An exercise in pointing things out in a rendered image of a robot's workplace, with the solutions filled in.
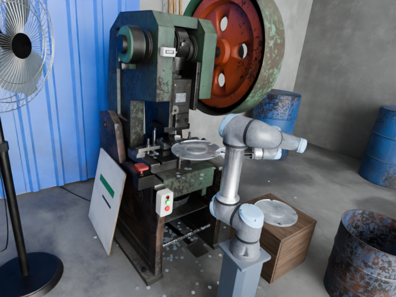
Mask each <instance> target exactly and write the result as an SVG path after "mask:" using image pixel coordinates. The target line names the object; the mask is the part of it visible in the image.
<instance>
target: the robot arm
mask: <svg viewBox="0 0 396 297"><path fill-rule="evenodd" d="M219 136H221V137H222V138H223V145H224V146H223V147H221V148H219V149H217V150H216V152H217V151H223V152H221V153H220V154H219V155H220V156H222V157H223V158H224V161H223V170H222V178H221V183H220V191H219V192H217V193H216V195H214V196H213V198H212V201H211V202H210V212H211V214H212V215H213V216H214V217H215V218H217V219H219V220H221V221H223V222H224V223H226V224H228V225H229V226H231V227H233V228H235V229H236V231H235V235H234V236H233V238H232V239H231V241H230V245H229V250H230V252H231V254H232V255H233V256H234V257H235V258H237V259H239V260H242V261H245V262H252V261H255V260H257V259H258V258H259V256H260V243H259V238H260V234H261V230H262V226H263V218H264V215H263V212H262V211H261V210H260V208H258V207H257V206H255V205H253V204H248V203H245V204H240V203H239V199H240V197H239V196H238V194H237V191H238V187H239V180H240V172H241V168H242V162H243V160H244V159H245V158H250V159H257V160H258V159H271V160H274V159H279V158H280V157H281V149H286V150H293V151H295V152H299V153H303V152H304V150H305V148H306V145H307V141H306V140H305V139H303V138H299V137H295V136H292V135H290V134H286V133H283V132H281V129H280V128H279V127H277V126H270V125H268V124H266V123H264V122H263V121H260V120H255V119H252V118H249V117H245V116H242V115H240V114H228V115H227V116H226V117H225V118H224V119H223V120H222V122H221V123H220V126H219ZM248 146H249V147H250V150H249V149H248Z"/></svg>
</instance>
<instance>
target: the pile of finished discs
mask: <svg viewBox="0 0 396 297"><path fill-rule="evenodd" d="M254 205H255V206H257V207H258V208H260V210H261V211H262V212H263V215H264V218H263V221H264V222H266V223H268V224H271V225H274V226H282V227H287V226H292V225H294V224H295V223H296V222H297V219H298V215H297V214H296V212H295V210H294V209H293V208H291V207H290V206H289V205H287V204H285V203H283V202H280V201H277V200H272V201H271V200H270V199H264V200H260V201H257V202H256V203H255V204H254Z"/></svg>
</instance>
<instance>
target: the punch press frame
mask: <svg viewBox="0 0 396 297"><path fill-rule="evenodd" d="M124 24H127V25H136V26H139V27H140V28H141V30H142V32H143V34H144V37H145V42H146V50H145V54H144V57H143V59H142V61H141V63H139V64H136V69H129V70H122V69H118V68H116V39H117V35H118V32H119V30H120V28H121V26H122V25H124ZM175 27H178V28H183V29H185V30H186V32H187V34H188V36H189V40H191V42H192V44H193V54H192V56H191V58H190V59H189V60H188V61H196V62H201V64H200V77H199V90H198V97H197V99H208V98H210V97H211V90H212V80H213V70H214V63H215V53H216V43H217V32H216V30H215V28H214V26H213V24H212V22H211V21H210V20H206V19H200V18H194V17H190V16H184V15H177V14H171V13H167V12H161V11H155V10H143V11H124V12H120V13H119V15H118V17H117V18H116V20H115V21H114V23H113V25H112V27H111V29H110V40H109V53H108V78H107V98H108V110H115V111H116V113H117V115H118V117H119V119H120V121H121V125H122V131H123V139H124V147H125V153H126V161H132V162H133V163H134V164H137V163H136V162H135V161H134V160H132V159H131V158H129V156H128V148H129V147H135V146H136V147H138V146H142V145H145V144H147V138H150V144H151V143H152V142H153V131H152V126H151V121H152V120H158V108H157V107H155V106H153V102H162V101H171V85H172V73H173V57H167V56H161V55H160V47H166V48H174V31H175ZM144 110H145V127H146V133H145V134H144ZM212 167H215V166H214V165H213V164H211V163H209V162H208V161H201V162H198V163H193V164H191V166H190V167H187V168H191V170H186V169H184V168H182V169H178V168H175V169H170V170H166V171H161V172H159V173H154V174H155V177H157V178H158V179H159V180H160V181H161V182H163V183H164V188H165V189H169V190H170V191H172V192H173V206H174V198H176V197H179V196H182V195H185V194H188V193H191V192H194V191H196V190H200V192H199V195H201V196H203V195H205V194H206V188H207V187H209V186H212V184H213V175H214V169H212ZM177 172H179V173H180V174H176V173H177ZM200 174H203V176H201V175H200ZM177 175H180V177H177ZM182 177H185V179H183V178H182ZM199 177H201V178H202V179H199ZM190 179H193V180H194V181H190ZM207 227H210V223H208V224H206V225H204V226H202V227H199V228H197V229H195V230H192V231H191V232H189V233H186V234H184V235H182V236H179V237H177V238H175V239H173V240H171V241H168V242H166V243H164V244H163V248H165V247H167V246H169V245H171V244H174V243H176V242H178V241H180V240H182V239H184V238H186V237H188V236H191V235H193V234H195V233H197V232H199V231H201V230H203V229H205V228H207Z"/></svg>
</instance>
